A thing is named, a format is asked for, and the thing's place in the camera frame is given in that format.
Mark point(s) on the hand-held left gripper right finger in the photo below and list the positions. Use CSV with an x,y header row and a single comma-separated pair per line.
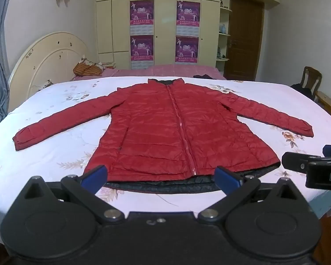
x,y
227,177

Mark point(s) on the dark garment on chair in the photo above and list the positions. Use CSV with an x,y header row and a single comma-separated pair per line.
x,y
302,91

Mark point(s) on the red down jacket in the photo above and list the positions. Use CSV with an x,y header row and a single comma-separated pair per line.
x,y
154,129

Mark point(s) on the dark cloth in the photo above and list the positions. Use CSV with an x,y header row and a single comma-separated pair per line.
x,y
204,76

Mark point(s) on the cream wardrobe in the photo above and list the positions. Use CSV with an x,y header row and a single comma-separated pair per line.
x,y
165,19

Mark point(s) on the wooden chair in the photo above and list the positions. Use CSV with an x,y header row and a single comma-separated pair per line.
x,y
311,77

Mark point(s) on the cream bed headboard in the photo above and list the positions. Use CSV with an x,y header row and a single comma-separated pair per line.
x,y
44,60

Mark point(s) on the wooden furniture piece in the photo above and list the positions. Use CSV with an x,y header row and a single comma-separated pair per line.
x,y
329,102

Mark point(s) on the pink blanket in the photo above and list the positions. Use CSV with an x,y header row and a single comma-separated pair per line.
x,y
165,70

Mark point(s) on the purple wall poster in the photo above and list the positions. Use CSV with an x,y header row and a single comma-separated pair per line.
x,y
141,49
188,13
141,13
187,49

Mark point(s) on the white floral bed sheet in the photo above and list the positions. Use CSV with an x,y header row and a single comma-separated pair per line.
x,y
58,110

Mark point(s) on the brown wooden door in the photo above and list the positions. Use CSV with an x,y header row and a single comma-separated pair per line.
x,y
242,47

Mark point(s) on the corner shelf unit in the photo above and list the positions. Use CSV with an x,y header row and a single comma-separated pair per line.
x,y
224,33

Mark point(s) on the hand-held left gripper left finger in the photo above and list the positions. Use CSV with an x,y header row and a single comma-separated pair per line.
x,y
95,177

